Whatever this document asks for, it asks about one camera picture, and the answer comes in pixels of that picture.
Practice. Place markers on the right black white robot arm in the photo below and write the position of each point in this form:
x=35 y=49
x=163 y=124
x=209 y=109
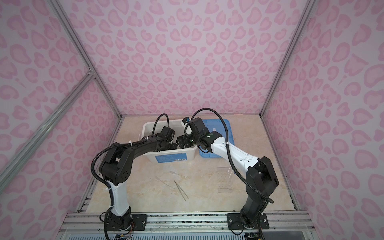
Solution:
x=258 y=174

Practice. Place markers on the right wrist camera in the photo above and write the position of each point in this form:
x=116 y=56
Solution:
x=186 y=125

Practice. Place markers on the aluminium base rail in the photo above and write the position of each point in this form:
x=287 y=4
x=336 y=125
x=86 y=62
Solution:
x=276 y=225

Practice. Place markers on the clear test tube rack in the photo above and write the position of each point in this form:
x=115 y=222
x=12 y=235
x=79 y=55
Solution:
x=225 y=179

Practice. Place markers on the blue plastic bin lid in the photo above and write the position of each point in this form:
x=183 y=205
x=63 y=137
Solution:
x=217 y=125

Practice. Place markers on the white plastic storage bin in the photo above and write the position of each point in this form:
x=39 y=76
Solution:
x=169 y=155

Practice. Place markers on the metal tweezers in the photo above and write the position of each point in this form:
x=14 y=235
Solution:
x=181 y=191

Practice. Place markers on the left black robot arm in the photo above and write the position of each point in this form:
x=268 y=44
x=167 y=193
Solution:
x=116 y=167

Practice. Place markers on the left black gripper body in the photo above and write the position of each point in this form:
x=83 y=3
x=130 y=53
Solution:
x=171 y=146

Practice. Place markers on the clear plastic pipette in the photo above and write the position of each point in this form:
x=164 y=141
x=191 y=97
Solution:
x=176 y=174

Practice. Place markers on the diagonal aluminium frame bar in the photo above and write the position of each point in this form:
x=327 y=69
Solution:
x=28 y=149

